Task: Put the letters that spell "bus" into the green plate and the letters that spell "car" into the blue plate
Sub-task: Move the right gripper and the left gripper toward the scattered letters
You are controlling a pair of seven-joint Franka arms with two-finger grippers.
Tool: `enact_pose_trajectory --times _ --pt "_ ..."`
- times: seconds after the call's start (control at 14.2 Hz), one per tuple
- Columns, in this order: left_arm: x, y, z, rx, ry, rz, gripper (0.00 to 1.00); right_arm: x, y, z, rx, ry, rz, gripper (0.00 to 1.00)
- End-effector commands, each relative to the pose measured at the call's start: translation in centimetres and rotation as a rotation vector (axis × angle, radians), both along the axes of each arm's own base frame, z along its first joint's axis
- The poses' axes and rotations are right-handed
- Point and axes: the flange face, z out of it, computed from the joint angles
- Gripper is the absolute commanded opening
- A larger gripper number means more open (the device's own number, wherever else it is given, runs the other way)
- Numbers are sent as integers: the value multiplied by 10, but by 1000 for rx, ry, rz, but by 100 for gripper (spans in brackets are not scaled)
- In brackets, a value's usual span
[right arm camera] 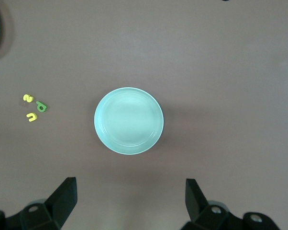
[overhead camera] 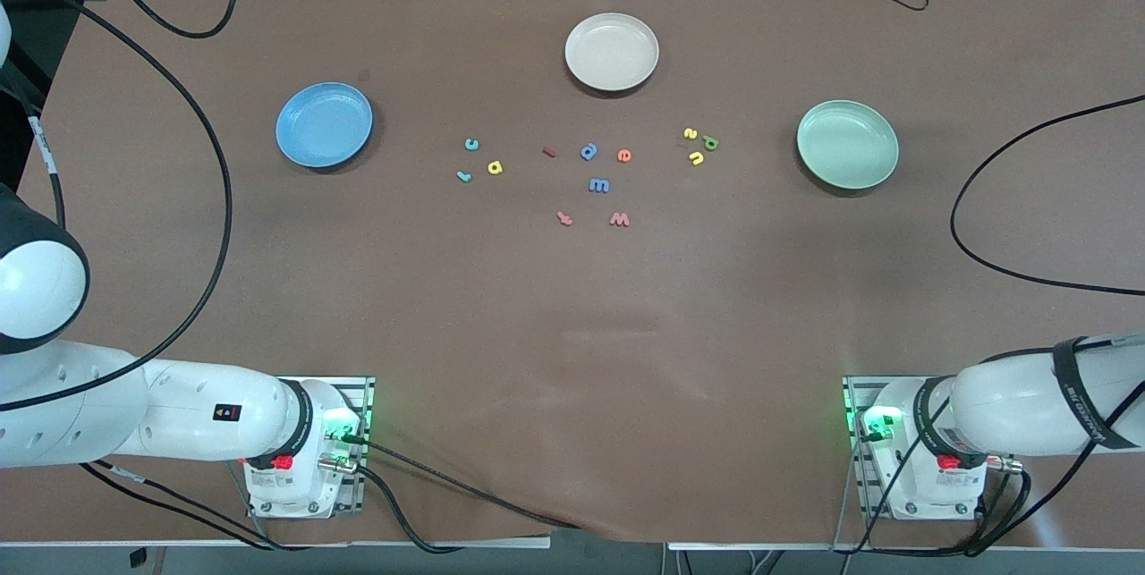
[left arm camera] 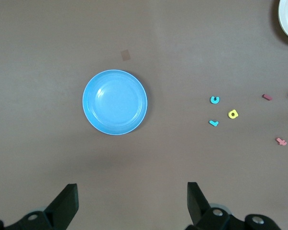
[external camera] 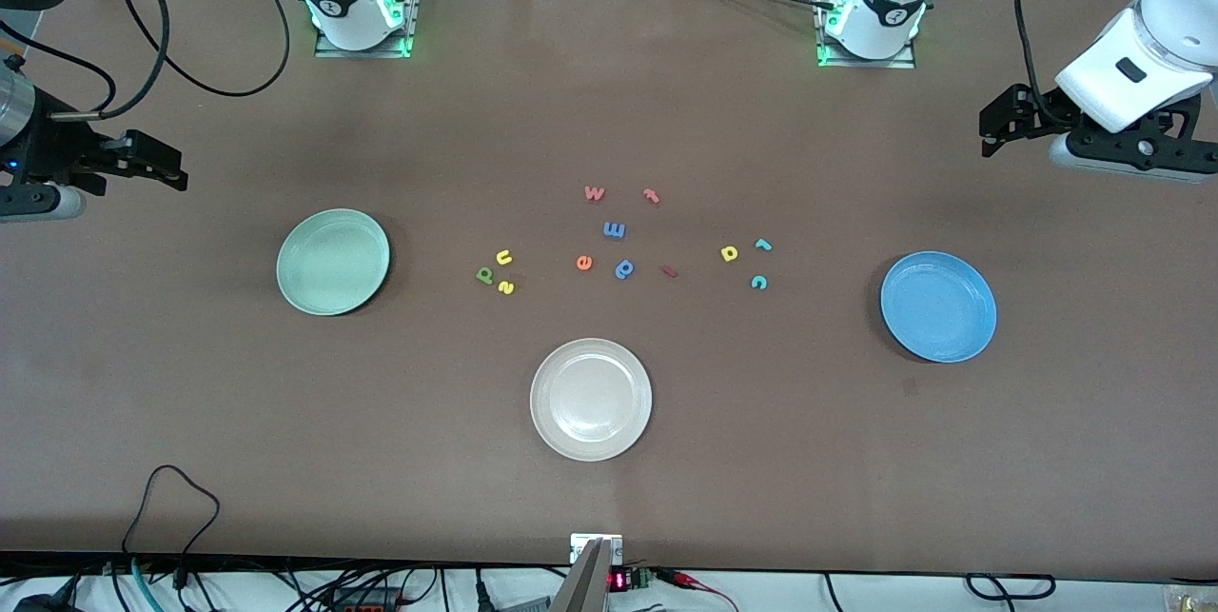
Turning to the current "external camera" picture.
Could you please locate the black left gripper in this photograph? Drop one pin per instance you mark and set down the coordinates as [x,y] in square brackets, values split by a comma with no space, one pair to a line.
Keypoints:
[1030,115]

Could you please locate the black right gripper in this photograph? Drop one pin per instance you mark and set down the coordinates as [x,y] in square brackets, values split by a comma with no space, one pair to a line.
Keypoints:
[49,150]

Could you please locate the green letter p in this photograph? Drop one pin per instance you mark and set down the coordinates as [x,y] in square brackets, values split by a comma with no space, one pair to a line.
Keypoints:
[482,276]

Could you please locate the blue plate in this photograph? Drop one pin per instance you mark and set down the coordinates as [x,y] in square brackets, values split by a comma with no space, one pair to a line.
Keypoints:
[937,307]

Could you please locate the green plate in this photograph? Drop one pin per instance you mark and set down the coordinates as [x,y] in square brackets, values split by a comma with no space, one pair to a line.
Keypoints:
[333,262]

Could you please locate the yellow letter d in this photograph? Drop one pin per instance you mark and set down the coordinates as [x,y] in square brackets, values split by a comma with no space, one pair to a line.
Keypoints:
[734,251]

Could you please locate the blue letter m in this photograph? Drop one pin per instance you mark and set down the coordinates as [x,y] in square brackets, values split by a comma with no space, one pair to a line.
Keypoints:
[615,230]

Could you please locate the blue letter p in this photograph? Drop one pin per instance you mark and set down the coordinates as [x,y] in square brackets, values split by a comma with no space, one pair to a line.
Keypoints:
[624,269]

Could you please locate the pink letter w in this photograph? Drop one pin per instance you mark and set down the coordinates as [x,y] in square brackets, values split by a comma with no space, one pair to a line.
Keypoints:
[594,196]

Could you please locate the white plate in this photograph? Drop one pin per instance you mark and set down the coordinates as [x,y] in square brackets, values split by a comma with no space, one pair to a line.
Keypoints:
[590,400]

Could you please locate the green terminal block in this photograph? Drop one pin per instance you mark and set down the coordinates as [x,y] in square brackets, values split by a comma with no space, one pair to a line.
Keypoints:
[642,578]

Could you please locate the red digit display module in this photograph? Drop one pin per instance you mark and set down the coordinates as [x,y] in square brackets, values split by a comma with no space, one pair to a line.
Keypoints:
[618,582]

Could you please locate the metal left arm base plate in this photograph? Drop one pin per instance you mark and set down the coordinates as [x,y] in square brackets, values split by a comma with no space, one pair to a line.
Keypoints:
[866,63]

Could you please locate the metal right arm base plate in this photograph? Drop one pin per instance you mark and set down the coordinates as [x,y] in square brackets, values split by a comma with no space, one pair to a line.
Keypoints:
[362,51]

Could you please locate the grey metal bracket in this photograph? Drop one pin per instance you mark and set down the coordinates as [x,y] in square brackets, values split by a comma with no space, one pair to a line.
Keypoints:
[582,588]

